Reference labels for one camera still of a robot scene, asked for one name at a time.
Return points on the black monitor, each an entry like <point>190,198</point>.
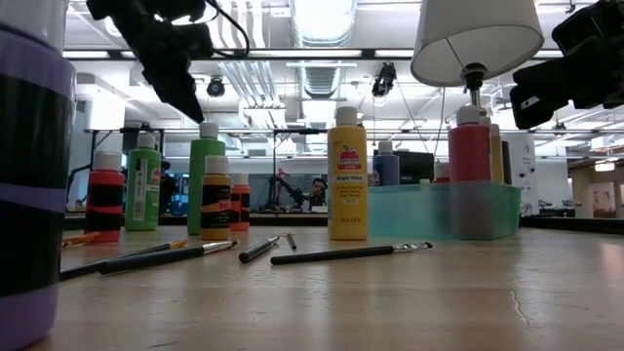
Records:
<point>417,168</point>

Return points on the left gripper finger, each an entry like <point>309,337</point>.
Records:
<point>192,97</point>
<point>178,95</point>

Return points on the small orange black paint bottle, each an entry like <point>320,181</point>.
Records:
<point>240,205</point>

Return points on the large purple-blue paint bottle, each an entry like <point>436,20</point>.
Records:
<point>386,168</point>

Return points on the thin paintbrush yellow tip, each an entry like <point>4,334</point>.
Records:
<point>78,270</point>

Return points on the fan paintbrush orange bristles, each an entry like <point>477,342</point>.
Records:
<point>291,242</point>

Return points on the teal translucent plastic bin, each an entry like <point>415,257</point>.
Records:
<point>414,212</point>

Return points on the grey paint bottle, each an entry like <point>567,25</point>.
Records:
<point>507,163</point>

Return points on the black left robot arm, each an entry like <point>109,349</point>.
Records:
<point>146,7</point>

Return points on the large pink paint bottle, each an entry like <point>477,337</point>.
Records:
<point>469,156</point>

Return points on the labelled light green paint bottle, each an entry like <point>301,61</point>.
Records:
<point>144,195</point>

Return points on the white cylindrical column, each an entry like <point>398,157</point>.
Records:
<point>524,161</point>

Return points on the small red black paint bottle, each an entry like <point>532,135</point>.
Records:
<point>105,180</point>

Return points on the short black paintbrush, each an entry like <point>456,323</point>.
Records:
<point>256,251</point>

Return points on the silver ventilation duct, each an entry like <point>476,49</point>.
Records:
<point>322,29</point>

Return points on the small purple black paint bottle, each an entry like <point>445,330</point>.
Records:
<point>29,195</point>

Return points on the long paintbrush silver ferrule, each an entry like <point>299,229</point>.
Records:
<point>341,253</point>

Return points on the large plain green paint bottle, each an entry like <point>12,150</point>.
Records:
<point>200,170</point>

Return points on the white shade table lamp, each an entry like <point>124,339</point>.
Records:
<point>478,34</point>

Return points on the black ceiling-hung camera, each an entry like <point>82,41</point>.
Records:
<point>216,88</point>
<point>385,78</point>

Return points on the black background robot arm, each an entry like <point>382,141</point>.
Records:
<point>295,195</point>

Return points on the small yellow black paint bottle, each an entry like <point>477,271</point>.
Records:
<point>216,205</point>

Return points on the black paintbrush silver ferrule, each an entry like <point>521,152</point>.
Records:
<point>156,257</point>

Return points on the yellow apple-label paint bottle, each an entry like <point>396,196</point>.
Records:
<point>347,205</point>

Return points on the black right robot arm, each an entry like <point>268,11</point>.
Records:
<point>595,24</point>

